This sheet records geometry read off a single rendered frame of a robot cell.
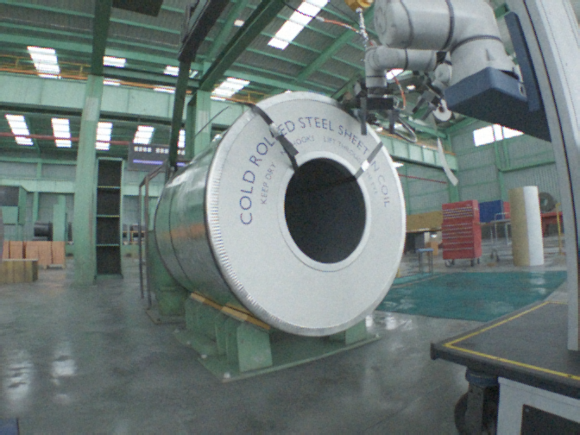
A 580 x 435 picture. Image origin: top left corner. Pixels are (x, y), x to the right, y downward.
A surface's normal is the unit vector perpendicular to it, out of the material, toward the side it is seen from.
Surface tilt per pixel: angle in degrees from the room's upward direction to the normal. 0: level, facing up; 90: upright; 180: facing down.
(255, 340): 90
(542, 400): 90
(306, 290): 90
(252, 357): 90
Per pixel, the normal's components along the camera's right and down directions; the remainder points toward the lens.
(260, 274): 0.55, -0.12
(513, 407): -0.92, 0.00
